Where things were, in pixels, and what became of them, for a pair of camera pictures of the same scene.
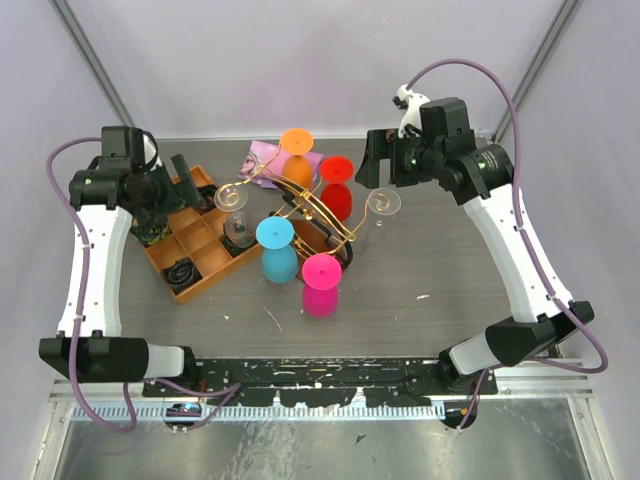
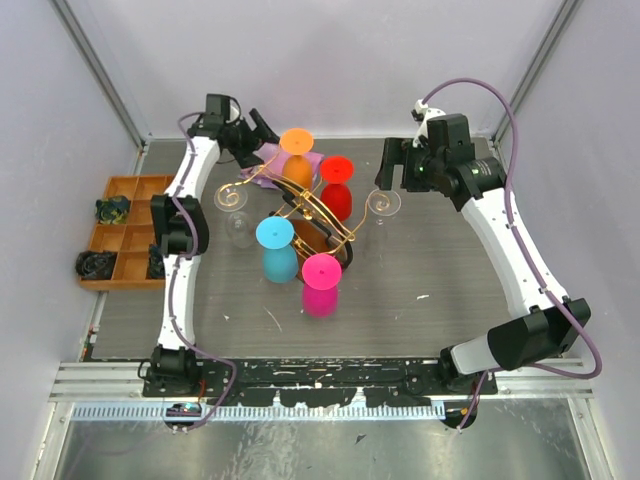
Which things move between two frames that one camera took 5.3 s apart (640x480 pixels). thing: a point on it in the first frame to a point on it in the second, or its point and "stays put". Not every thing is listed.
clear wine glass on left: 239,229 stays put
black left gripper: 173,200 to 246,157
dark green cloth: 232,249 to 156,262
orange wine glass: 297,167 stays put
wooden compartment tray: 195,255 to 131,240
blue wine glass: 279,254 stays put
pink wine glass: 321,274 stays put
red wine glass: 336,194 stays put
